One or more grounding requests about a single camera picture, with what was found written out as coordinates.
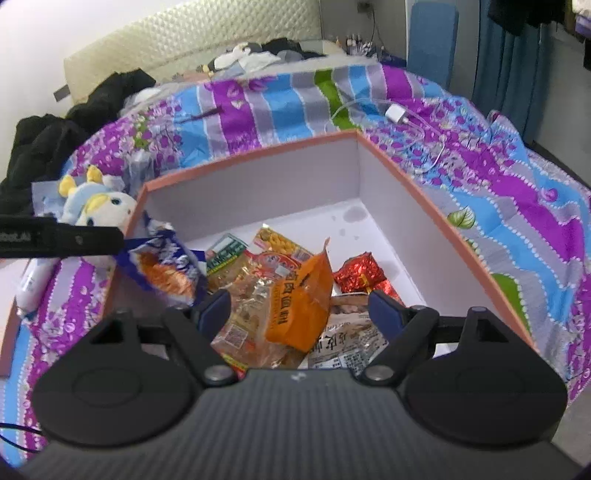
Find blue snack packet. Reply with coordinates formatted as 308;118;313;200
121;211;208;309

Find white and blue plush toy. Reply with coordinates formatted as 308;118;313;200
58;165;138;268

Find pale clothes pile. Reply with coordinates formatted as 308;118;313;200
212;51;305;77

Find white brown snack packet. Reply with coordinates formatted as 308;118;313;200
298;295;391;370

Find white spray bottle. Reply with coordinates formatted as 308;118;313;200
17;257;58;319

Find yellow snack packet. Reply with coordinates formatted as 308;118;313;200
253;224;315;266

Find white charger with cable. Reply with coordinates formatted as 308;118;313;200
324;95;448;177

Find blue curtain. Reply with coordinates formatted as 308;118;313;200
471;0;578;148

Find black jacket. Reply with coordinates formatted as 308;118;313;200
0;68;158;217

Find group of small bottles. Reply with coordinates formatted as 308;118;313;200
335;31;375;49

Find black cable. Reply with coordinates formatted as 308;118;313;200
0;421;43;457

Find black strap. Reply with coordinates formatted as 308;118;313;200
179;106;225;124

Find green snack packet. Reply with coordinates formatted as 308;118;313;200
204;233;250;278

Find purple floral blanket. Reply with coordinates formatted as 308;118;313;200
0;62;591;462

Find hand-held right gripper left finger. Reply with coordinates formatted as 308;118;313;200
88;289;237;387

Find red foil packet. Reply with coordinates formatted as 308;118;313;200
332;252;389;295

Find cream quilted headboard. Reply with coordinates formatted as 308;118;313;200
62;0;324;97

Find clear brown pastry packet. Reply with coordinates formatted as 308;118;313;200
210;251;301;370

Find pink cardboard box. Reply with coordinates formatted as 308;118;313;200
104;129;539;370

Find pink box lid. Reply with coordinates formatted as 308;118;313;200
0;256;24;377

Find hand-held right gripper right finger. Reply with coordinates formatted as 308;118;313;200
361;289;506;385

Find black clothing pile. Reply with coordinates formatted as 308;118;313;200
261;38;324;61

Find dark hanging clothes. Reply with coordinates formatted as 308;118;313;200
487;0;591;72

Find orange snack packet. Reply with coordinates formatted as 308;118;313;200
264;237;335;354

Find grey penguin plush toy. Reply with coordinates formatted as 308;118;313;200
203;42;264;77

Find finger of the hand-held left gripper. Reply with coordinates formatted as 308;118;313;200
31;219;125;259

